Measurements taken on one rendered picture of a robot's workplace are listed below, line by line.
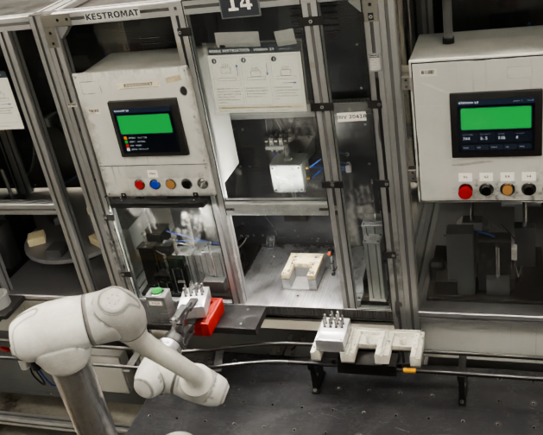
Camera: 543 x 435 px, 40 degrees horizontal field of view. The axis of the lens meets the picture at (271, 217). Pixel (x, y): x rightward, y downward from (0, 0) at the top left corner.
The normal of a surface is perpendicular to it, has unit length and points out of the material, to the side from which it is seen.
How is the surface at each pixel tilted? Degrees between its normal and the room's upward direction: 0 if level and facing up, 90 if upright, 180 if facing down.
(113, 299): 37
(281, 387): 0
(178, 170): 90
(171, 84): 90
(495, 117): 90
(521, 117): 90
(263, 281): 0
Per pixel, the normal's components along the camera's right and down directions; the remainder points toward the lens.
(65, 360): 0.31, 0.57
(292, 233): -0.28, 0.50
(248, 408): -0.16, -0.87
